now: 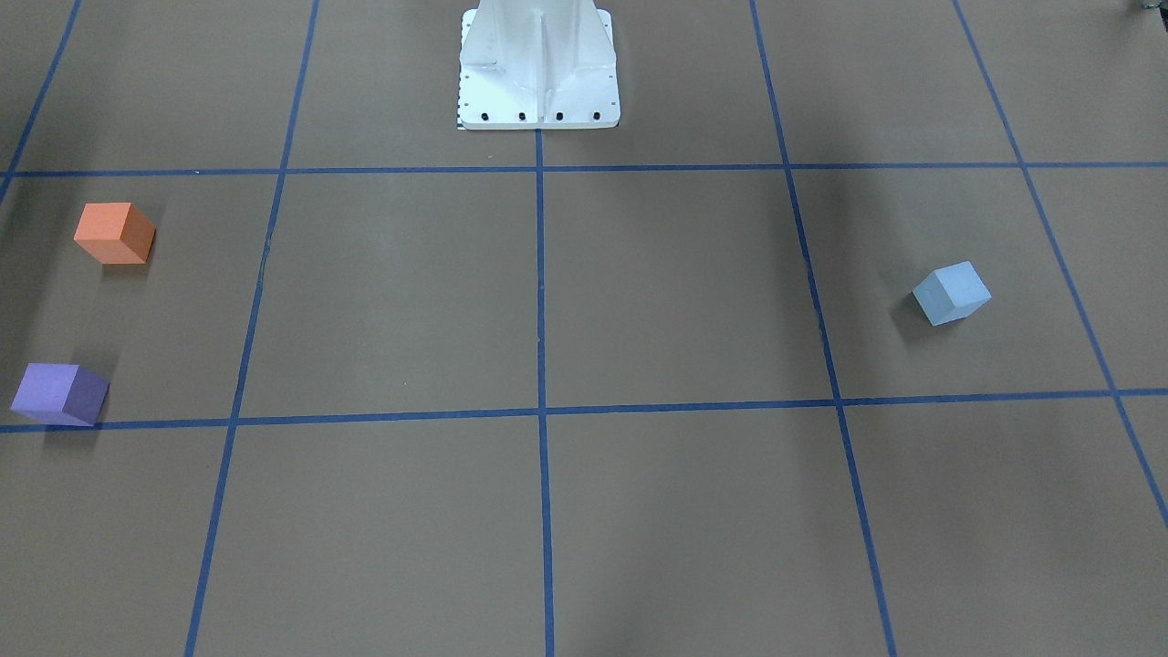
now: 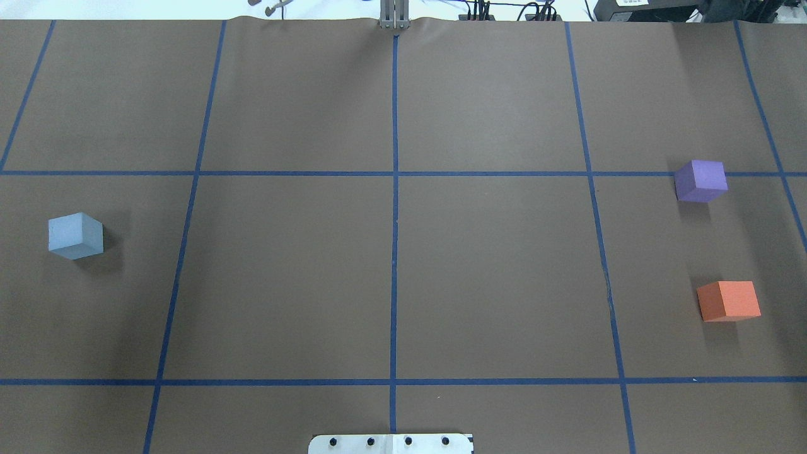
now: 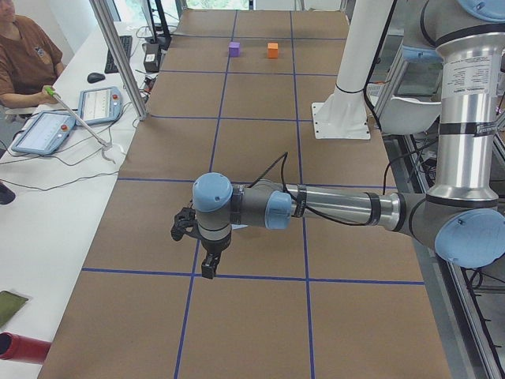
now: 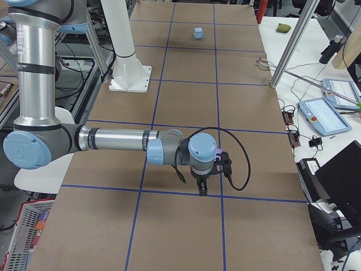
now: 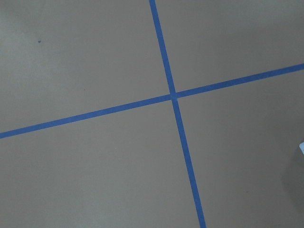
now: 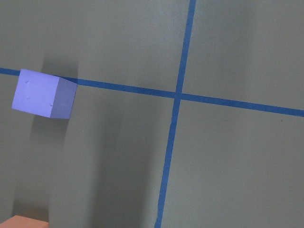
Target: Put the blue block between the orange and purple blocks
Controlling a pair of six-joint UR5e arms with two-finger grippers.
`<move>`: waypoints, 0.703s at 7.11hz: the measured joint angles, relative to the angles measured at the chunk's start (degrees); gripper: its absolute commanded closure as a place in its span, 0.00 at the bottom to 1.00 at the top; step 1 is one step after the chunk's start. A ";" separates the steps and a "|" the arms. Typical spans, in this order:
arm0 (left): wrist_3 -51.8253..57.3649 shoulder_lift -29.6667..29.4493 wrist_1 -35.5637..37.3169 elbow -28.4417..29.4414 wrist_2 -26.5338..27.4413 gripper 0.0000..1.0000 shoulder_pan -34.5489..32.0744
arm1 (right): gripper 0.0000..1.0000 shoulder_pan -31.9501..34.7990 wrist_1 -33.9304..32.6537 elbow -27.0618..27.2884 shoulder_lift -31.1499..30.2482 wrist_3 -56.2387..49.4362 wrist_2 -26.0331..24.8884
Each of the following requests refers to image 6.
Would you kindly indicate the purple foam block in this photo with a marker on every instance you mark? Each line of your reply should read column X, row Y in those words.
column 45, row 95

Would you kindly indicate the orange foam block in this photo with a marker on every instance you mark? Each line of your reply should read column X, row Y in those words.
column 23, row 222

